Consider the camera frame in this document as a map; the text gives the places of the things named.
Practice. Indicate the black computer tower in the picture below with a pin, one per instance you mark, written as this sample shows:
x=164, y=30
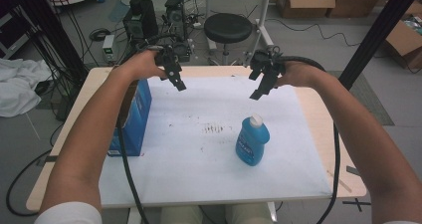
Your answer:
x=141, y=18
x=175, y=16

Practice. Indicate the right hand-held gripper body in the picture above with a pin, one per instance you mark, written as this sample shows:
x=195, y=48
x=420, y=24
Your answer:
x=267, y=61

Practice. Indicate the white cloth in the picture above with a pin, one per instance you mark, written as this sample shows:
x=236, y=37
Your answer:
x=16, y=84

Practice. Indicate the black metal post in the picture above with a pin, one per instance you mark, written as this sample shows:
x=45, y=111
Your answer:
x=381, y=31
x=49, y=28

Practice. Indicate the white power supply unit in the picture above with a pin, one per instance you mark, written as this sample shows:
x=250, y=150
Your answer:
x=108, y=48

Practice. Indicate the grey metal frame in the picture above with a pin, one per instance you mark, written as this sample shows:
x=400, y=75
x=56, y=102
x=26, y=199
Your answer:
x=13, y=46

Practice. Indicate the closed brown cardboard box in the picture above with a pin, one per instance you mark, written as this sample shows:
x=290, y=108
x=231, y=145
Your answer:
x=358, y=1

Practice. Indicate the black tape cross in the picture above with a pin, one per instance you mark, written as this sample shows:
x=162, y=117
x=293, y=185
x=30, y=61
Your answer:
x=356, y=203

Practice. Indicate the open brown cardboard box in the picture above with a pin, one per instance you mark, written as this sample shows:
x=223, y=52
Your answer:
x=308, y=1

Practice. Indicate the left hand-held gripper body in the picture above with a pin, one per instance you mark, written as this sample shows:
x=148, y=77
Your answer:
x=170, y=56

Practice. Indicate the person's white left sleeve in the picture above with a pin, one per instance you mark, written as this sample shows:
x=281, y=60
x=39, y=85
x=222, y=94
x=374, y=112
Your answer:
x=68, y=214

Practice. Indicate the black round stool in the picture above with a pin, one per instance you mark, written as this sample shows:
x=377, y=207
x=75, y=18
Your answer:
x=227, y=27

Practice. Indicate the grey floor mat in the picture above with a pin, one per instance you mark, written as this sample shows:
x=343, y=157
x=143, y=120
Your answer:
x=371, y=98

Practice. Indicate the white table mat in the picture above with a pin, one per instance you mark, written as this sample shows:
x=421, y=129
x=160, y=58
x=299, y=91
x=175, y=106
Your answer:
x=199, y=171

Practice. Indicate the grey tape strip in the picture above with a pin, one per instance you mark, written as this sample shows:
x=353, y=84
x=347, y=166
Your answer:
x=48, y=160
x=353, y=171

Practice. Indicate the blue cardboard box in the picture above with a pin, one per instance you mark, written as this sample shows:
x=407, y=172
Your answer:
x=136, y=127

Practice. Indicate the blue bottle with white cap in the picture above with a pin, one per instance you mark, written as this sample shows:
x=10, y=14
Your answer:
x=252, y=144

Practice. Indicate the person's left hand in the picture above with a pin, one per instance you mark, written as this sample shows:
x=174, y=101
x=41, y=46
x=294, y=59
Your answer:
x=142, y=66

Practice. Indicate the person's right hand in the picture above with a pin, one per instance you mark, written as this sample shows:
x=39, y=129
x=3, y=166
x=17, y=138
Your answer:
x=298, y=74

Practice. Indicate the cardboard box with contents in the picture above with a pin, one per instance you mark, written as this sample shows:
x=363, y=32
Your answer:
x=403, y=41

